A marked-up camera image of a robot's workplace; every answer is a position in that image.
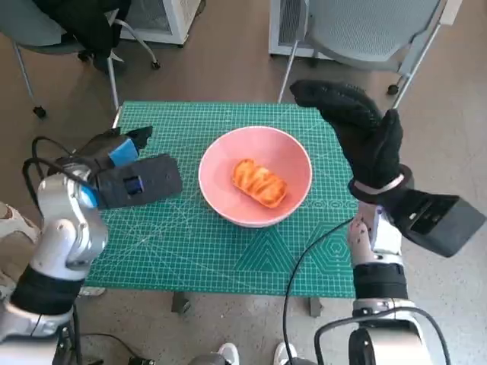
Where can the white shoe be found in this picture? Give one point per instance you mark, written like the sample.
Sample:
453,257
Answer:
228,354
284,354

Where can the rectangular orange toy bread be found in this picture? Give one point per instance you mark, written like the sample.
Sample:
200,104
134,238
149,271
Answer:
258,182

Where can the dark table leg bracket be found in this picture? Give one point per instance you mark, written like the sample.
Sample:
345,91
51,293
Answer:
316,307
179,303

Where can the green cutting mat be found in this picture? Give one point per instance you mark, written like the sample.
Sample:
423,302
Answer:
190,251

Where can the white cabinet with mesh panel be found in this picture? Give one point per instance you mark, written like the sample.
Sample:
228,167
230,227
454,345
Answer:
283,23
163,19

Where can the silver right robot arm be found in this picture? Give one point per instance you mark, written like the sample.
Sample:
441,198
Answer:
380,281

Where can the person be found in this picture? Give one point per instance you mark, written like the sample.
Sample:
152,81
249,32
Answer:
15,228

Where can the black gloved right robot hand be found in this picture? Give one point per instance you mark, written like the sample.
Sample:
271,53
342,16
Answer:
373,144

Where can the black jacket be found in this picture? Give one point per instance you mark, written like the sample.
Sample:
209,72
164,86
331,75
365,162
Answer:
83,23

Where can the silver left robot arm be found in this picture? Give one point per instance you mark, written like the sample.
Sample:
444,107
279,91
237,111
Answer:
64,235

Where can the pink bowl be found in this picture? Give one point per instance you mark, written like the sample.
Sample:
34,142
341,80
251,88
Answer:
220,178

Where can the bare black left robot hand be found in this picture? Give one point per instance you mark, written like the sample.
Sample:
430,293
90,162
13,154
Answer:
102,148

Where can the grey mesh chair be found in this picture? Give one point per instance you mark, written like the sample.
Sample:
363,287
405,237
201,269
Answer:
361,26

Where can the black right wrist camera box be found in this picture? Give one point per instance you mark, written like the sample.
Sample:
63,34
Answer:
449,224

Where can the teal seat chair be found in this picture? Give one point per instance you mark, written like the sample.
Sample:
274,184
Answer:
23,26

